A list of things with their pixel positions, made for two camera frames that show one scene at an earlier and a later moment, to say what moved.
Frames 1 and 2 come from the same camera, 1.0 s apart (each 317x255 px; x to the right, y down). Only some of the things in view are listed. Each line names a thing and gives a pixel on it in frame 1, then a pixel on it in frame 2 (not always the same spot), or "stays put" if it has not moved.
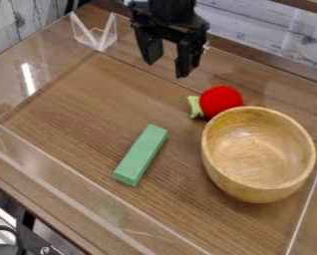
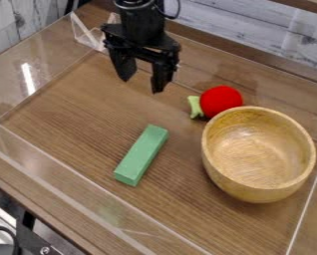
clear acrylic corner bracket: x=97 y=37 stays put
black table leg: x=28 y=220 stays put
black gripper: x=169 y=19 to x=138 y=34
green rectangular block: x=142 y=154 stays put
